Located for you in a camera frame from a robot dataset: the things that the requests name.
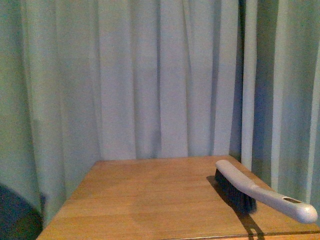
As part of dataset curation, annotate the grey hand brush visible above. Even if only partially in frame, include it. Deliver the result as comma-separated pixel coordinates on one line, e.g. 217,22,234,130
215,159,318,224

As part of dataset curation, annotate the wooden nightstand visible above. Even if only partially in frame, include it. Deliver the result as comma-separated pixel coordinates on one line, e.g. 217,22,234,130
39,156,320,240

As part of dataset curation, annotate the light grey curtain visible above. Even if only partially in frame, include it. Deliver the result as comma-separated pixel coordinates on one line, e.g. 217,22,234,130
0,0,320,223

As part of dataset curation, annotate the dark round object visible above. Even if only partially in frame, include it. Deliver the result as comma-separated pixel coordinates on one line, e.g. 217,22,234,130
0,185,43,240

